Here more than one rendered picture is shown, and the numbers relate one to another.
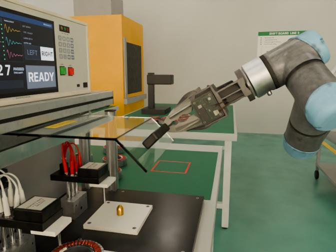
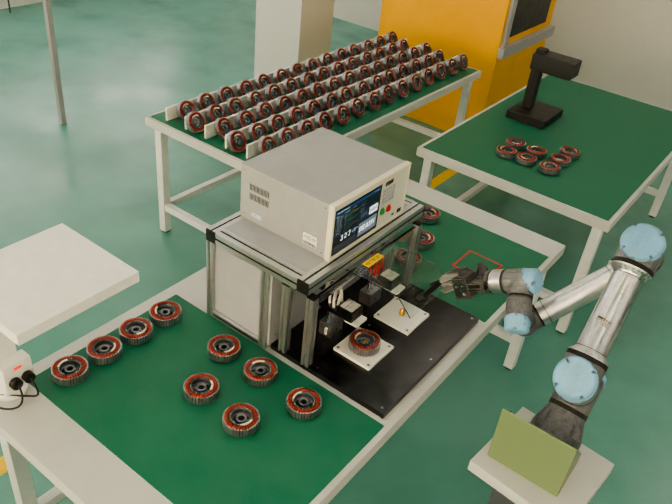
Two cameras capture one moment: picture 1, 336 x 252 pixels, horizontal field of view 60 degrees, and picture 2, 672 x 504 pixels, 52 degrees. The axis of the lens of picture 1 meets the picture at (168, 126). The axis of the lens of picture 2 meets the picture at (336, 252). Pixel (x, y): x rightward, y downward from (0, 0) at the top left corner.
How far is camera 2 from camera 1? 173 cm
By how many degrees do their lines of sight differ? 31
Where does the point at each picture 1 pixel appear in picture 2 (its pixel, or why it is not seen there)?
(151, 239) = (415, 342)
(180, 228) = (439, 341)
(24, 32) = (362, 206)
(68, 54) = (388, 197)
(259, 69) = (495, 282)
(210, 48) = not seen: outside the picture
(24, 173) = not seen: hidden behind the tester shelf
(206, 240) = (454, 356)
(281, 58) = (508, 281)
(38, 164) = not seen: hidden behind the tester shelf
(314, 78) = (512, 306)
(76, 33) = (399, 177)
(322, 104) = (507, 323)
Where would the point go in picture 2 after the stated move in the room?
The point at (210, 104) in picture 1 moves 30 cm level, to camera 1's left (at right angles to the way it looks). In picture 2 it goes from (462, 288) to (373, 258)
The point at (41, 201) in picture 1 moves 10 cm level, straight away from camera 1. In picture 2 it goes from (352, 305) to (352, 287)
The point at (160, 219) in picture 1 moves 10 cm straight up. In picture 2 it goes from (429, 328) to (434, 307)
